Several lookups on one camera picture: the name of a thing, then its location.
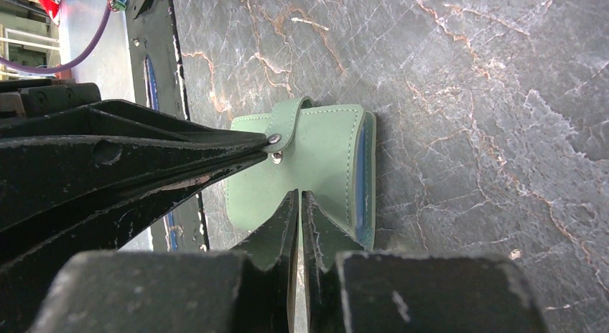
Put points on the green card holder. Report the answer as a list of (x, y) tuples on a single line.
[(329, 150)]

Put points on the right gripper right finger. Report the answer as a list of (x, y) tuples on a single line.
[(350, 289)]

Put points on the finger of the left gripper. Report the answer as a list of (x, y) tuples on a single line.
[(62, 195), (126, 119)]

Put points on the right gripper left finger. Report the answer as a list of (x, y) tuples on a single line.
[(249, 288)]

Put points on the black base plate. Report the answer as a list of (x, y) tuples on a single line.
[(159, 84)]

